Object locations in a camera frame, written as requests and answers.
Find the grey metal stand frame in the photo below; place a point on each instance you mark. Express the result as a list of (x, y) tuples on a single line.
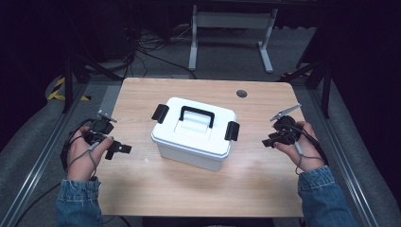
[(233, 20)]

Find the aluminium floor rail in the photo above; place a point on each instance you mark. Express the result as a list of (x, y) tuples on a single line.
[(346, 157), (47, 148)]

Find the black tripod stand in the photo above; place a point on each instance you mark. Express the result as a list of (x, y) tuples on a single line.
[(318, 75), (77, 67)]

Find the yellow black hazard tape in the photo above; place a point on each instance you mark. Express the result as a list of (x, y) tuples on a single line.
[(58, 91)]

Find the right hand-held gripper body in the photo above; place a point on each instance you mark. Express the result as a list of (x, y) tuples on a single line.
[(286, 130)]

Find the person's left hand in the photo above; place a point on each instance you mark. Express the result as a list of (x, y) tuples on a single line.
[(80, 157)]

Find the grey round table grommet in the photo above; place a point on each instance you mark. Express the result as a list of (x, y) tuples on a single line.
[(241, 93)]

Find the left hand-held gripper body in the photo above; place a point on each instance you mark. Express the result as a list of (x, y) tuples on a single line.
[(100, 126)]

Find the white plastic storage box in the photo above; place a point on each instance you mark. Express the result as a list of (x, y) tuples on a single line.
[(192, 143)]

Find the person's right hand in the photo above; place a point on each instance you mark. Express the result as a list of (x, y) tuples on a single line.
[(307, 149)]

